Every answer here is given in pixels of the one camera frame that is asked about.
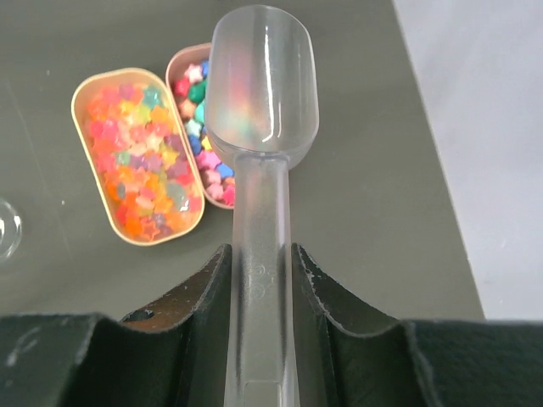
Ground pink tray opaque star candies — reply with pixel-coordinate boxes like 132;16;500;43
165;43;235;209

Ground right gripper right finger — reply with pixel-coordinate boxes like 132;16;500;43
291;244;542;406

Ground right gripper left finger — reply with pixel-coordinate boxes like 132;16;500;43
1;244;232;406

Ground clear plastic scoop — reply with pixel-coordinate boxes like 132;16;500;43
204;4;319;406

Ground clear plastic jar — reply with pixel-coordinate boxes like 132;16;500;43
0;198;22;262

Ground tan tray translucent star candies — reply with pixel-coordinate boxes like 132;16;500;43
71;68;204;247

